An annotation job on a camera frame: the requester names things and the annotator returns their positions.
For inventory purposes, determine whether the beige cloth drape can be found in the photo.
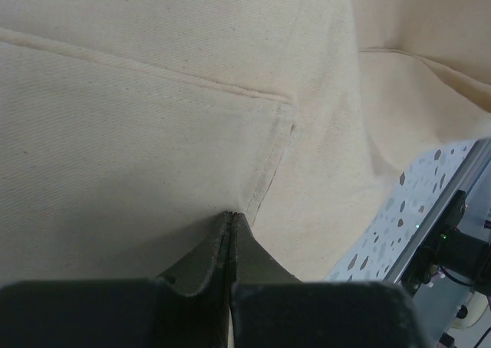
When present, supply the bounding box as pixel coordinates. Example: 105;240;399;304
1;0;490;288

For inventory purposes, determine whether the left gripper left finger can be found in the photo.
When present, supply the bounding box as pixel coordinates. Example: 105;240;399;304
1;212;233;347

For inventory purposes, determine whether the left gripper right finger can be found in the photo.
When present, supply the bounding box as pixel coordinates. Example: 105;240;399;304
229;213;428;347

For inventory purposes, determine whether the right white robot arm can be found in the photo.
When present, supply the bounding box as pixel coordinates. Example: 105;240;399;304
400;190;490;334

